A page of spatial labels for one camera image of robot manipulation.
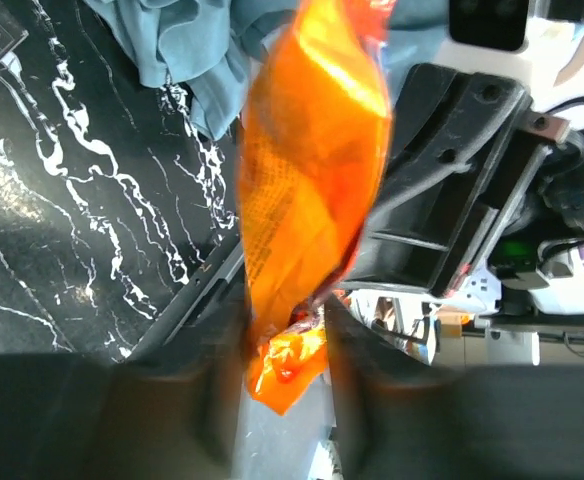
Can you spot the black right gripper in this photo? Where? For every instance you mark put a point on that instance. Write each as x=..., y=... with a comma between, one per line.
x=464, y=151

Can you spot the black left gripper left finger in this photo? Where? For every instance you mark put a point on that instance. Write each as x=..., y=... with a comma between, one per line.
x=172, y=414

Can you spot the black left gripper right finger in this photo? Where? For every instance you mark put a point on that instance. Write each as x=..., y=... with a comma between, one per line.
x=398, y=418

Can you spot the orange razor pack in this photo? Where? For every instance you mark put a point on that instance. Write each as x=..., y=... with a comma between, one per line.
x=316, y=132

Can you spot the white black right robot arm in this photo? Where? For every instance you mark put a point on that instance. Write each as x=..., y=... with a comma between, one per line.
x=548, y=223

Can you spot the teal t-shirt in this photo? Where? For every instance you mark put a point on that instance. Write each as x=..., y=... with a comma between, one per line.
x=211, y=46

